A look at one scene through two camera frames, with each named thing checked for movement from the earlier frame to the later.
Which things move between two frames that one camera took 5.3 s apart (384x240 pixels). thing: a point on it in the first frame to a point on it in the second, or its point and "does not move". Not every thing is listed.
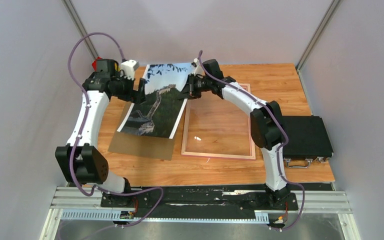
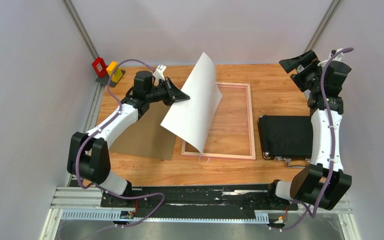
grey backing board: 141,145 does not move
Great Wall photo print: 159,115 to 190,119
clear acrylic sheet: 215,127 does not move
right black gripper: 190,90 to 290,64
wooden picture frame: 216,127 does not move
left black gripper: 129,96 to 173,94
